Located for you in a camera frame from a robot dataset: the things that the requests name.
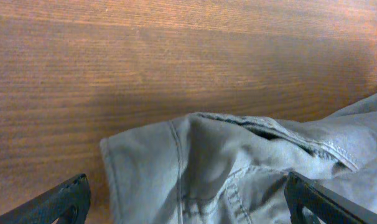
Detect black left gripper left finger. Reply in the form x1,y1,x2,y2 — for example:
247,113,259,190
0,174,91,224

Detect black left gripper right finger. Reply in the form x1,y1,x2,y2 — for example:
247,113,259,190
284,172,377,224

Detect grey shorts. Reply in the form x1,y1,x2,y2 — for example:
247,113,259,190
100,94,377,223

